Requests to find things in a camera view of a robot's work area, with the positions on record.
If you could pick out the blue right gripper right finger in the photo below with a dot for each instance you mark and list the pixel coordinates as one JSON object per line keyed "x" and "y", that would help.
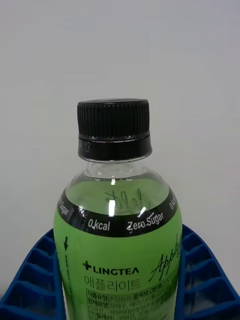
{"x": 210, "y": 275}

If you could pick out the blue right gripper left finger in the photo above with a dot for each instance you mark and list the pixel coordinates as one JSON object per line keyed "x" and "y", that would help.
{"x": 32, "y": 282}

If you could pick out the green label plastic bottle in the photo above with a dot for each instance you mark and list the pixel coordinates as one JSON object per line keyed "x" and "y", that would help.
{"x": 117, "y": 250}

